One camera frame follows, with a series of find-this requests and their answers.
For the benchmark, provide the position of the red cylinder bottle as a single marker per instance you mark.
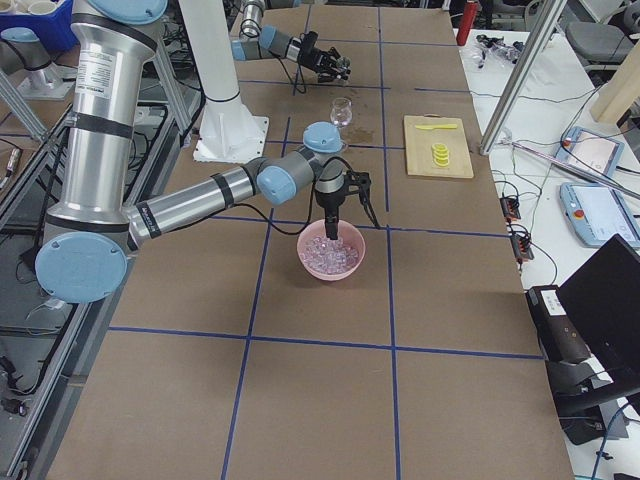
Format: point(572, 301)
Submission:
point(467, 20)

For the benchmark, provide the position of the pile of clear ice cubes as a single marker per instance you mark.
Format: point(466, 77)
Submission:
point(326, 256)

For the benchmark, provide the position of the grey office chair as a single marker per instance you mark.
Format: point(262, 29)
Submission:
point(604, 45)

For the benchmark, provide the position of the black laptop computer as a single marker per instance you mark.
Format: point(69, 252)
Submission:
point(588, 329)

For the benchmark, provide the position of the blue teach pendant far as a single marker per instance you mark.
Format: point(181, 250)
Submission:
point(590, 151)

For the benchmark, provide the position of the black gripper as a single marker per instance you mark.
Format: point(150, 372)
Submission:
point(330, 204)
point(309, 52)

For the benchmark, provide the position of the clear wine glass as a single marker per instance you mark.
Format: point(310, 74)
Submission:
point(341, 116)

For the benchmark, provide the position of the blue teach pendant near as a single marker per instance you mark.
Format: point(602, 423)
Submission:
point(597, 213)

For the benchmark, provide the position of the bamboo cutting board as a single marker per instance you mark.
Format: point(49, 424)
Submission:
point(419, 155)

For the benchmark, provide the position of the pink plastic bowl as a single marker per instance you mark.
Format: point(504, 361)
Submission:
point(346, 231)

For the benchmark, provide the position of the yellow plastic knife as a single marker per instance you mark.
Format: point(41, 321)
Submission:
point(432, 127)

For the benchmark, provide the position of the blue storage bin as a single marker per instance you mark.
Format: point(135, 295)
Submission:
point(53, 29)

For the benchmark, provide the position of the aluminium frame post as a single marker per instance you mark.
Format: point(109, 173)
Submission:
point(538, 38)

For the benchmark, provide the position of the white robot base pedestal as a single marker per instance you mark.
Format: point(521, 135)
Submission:
point(228, 131)

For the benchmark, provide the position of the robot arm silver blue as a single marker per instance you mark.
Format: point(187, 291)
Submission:
point(101, 216)
point(257, 42)

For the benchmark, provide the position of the blue teach pendant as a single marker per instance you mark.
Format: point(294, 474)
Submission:
point(590, 151)
point(597, 213)

